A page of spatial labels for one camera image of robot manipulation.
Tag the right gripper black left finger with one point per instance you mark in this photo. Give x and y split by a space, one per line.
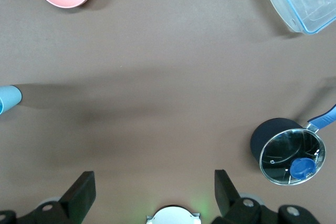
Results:
78 197

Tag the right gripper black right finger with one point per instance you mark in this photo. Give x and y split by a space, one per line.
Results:
225 197

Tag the light blue plastic cup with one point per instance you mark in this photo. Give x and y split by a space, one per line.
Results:
10 98

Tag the glass lid with blue knob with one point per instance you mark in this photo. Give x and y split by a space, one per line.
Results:
283 150

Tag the brown table cover cloth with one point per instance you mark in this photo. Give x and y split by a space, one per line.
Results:
157 64

